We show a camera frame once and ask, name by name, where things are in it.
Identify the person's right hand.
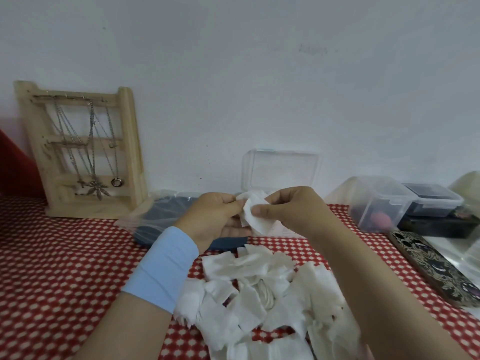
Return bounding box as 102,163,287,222
251,186,342,244

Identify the person's left hand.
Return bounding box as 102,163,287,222
174,192,253,256

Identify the white cloth square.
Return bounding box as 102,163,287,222
236,190,282,237

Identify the clear cotton pad box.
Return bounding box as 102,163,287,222
241,148,323,239

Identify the clear plastic bag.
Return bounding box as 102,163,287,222
114,189,203,244

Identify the pile of white cotton pads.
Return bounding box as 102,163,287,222
172,243,367,360

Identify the person's left forearm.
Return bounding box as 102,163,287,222
73,292,173,360

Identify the person's right forearm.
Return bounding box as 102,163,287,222
311,217,473,360

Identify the black tray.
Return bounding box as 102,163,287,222
397,211,480,239

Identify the dark blue pouch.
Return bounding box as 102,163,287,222
133,196,249,250

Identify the light blue wristband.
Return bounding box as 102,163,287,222
121,225,200,315

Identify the pink makeup sponge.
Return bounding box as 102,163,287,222
369,211,395,229

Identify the clear lidded plastic container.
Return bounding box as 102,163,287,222
326,175,417,233

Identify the wooden jewelry stand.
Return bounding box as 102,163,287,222
13,80,149,219

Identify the clear container with black contents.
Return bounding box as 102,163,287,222
403,182,465,218

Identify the phone with patterned case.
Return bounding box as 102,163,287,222
388,230,480,308

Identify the red checkered tablecloth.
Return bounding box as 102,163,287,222
0,194,480,360

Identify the beige plastic tub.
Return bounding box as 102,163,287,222
449,171,480,207

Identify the red framed mirror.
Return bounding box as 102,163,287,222
0,129,46,199

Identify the ring pendant necklace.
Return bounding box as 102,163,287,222
104,104,124,188

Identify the leaf pendant necklace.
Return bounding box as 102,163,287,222
86,100,112,201

